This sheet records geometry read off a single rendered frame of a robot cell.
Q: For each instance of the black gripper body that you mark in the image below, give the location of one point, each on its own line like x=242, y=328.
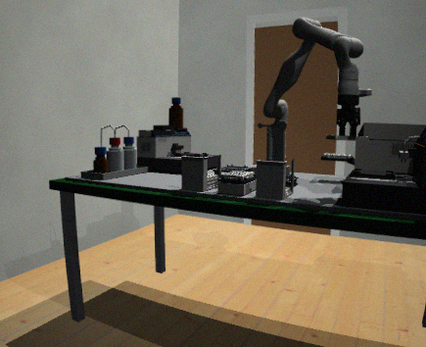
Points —
x=348, y=102

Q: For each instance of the brown glass bottle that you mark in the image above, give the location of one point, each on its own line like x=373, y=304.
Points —
x=176, y=116
x=100, y=167

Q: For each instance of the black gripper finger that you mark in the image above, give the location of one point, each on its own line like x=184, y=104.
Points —
x=341, y=123
x=352, y=121

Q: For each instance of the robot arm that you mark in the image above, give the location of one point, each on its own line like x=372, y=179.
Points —
x=311, y=32

